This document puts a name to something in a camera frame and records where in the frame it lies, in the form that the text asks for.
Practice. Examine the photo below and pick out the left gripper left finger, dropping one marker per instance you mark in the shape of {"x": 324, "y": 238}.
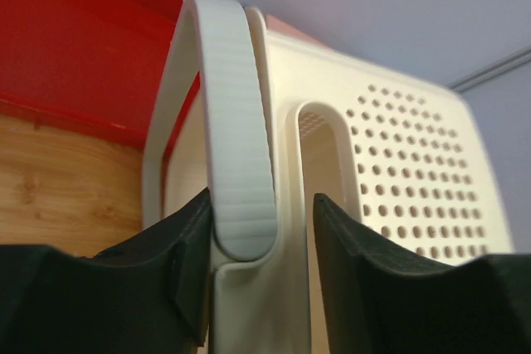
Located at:
{"x": 147, "y": 294}

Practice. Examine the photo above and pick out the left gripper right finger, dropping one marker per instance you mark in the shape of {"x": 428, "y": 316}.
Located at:
{"x": 382, "y": 298}

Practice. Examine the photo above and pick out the large cream basket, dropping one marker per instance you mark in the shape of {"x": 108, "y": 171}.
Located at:
{"x": 266, "y": 121}

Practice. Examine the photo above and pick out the red tray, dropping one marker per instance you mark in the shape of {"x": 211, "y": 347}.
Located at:
{"x": 88, "y": 66}

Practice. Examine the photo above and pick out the pink perforated basket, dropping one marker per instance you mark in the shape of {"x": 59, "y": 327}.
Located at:
{"x": 279, "y": 29}

